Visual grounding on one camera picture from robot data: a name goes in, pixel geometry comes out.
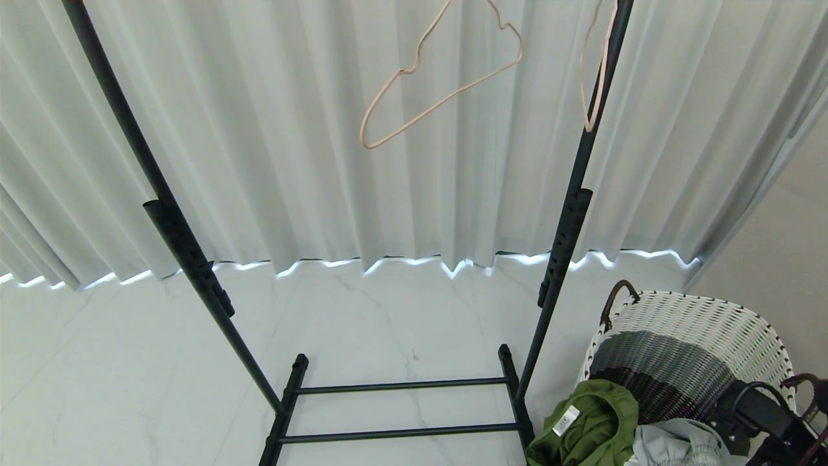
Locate black cable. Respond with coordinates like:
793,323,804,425
731,381,795,421

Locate black clothes rack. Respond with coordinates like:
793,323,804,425
61,0,635,466

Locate pale grey trousers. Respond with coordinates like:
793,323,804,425
624,418,748,466

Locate white laundry basket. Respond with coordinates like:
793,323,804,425
578,280,828,466

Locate green garment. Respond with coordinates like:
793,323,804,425
525,379,640,466

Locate white curtain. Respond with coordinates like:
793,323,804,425
0,0,828,292

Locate pink clothes hanger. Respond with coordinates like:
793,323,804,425
360,0,523,150
580,0,618,133

